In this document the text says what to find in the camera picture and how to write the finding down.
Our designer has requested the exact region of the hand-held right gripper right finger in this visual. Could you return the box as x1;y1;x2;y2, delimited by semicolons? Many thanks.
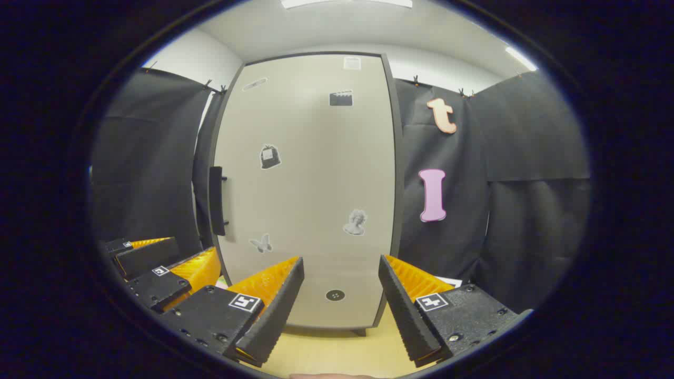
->
378;255;532;368

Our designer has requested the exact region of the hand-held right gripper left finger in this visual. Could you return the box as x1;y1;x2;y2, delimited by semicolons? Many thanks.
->
158;256;305;368

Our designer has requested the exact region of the black door handle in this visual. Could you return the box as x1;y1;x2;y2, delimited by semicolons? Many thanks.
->
209;166;228;236

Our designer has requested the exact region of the black backdrop cloth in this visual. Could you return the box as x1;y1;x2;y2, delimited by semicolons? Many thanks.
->
91;67;591;315

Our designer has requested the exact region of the ceiling light panel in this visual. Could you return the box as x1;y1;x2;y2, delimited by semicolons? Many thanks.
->
282;0;413;9
505;46;538;72

